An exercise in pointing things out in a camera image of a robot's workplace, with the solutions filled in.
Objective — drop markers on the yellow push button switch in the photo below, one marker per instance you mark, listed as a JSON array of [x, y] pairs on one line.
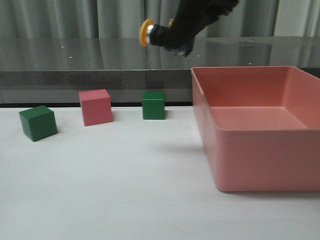
[[153, 34]]

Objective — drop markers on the grey-green curtain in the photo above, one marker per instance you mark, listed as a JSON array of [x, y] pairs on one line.
[[88, 19]]

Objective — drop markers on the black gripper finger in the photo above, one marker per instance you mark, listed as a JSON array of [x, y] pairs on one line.
[[191, 18]]

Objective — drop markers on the pink plastic bin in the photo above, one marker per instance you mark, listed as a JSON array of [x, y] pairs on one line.
[[260, 127]]

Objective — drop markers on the right green wooden cube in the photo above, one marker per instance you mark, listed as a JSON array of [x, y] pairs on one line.
[[153, 106]]

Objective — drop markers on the left green wooden cube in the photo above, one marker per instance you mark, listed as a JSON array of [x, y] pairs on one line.
[[38, 122]]

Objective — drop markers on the pink wooden cube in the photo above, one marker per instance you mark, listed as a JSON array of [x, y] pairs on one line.
[[95, 107]]

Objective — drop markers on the green wooden cube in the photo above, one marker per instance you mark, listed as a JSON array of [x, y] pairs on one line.
[[38, 122], [153, 106]]

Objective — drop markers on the grey stone counter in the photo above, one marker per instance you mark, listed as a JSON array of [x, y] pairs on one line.
[[36, 71]]

